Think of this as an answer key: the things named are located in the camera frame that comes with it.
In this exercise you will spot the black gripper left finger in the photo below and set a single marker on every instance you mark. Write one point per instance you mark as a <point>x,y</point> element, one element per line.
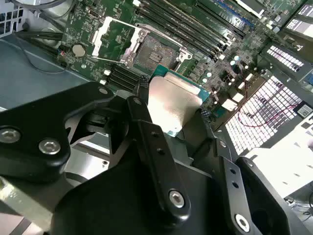
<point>36,115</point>

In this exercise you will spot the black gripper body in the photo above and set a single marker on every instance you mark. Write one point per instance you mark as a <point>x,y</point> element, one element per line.
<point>117,195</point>

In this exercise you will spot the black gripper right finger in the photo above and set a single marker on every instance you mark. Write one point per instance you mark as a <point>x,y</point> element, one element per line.
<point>227,186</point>

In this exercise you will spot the silver CPU green edge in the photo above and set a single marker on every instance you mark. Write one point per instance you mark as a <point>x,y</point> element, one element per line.
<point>171,105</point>

